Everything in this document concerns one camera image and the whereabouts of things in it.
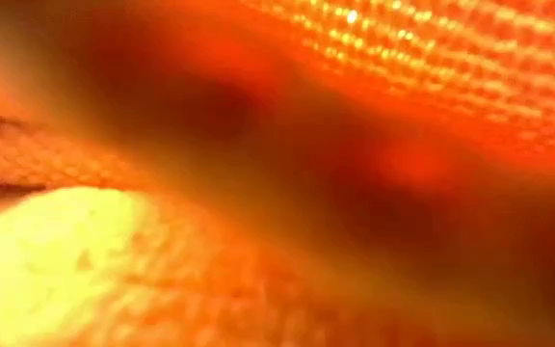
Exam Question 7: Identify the orange microfiber towel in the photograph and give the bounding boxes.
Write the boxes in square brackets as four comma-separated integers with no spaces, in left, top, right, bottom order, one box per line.
[0,0,555,347]

